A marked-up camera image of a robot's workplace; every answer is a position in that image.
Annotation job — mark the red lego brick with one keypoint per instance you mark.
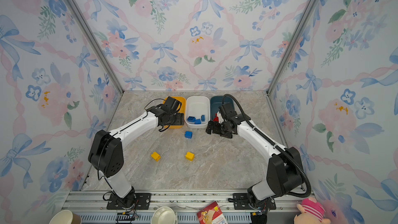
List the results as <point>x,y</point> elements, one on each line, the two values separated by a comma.
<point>216,119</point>

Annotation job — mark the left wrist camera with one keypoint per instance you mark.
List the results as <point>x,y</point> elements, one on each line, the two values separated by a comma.
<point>172,105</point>

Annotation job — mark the white paper cup centre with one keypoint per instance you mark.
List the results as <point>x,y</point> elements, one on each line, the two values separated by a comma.
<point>164,215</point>

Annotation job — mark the white plastic bin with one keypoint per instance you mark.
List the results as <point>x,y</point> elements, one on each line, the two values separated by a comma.
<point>197,106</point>

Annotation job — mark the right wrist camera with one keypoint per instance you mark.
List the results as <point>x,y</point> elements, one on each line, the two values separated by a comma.
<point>227,110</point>

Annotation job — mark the pink plush toy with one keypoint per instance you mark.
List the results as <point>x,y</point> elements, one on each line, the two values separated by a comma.
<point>311,212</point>

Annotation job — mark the aluminium rail frame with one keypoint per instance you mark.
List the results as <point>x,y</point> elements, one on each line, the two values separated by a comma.
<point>91,206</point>

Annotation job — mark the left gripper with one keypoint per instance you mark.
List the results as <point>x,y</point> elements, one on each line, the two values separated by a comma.
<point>180,119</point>

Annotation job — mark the red snack box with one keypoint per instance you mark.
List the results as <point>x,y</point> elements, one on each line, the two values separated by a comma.
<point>211,214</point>

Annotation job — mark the yellow lego brick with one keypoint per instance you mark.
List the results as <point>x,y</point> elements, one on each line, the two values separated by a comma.
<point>190,156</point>
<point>156,156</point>

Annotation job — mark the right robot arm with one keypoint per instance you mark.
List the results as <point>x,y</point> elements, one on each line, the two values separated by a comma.
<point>284,174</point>

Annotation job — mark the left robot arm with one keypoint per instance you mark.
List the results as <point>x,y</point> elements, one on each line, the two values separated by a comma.
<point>107,151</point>

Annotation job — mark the paper cup left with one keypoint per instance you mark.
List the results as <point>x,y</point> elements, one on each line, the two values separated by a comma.
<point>66,217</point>

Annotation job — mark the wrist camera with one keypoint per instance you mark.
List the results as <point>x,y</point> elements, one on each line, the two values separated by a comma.
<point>172,105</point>
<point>227,110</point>

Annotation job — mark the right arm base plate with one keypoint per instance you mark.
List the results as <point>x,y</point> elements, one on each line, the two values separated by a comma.
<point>246,201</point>

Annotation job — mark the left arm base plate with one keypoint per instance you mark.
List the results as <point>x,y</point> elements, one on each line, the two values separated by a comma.
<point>137,201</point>

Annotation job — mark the dark teal plastic bin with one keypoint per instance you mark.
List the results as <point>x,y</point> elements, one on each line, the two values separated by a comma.
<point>216,102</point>

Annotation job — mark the yellow plastic bin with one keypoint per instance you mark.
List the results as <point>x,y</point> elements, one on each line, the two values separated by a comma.
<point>177,120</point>

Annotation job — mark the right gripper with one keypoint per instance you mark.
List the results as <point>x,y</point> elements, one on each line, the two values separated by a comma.
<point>215,125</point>

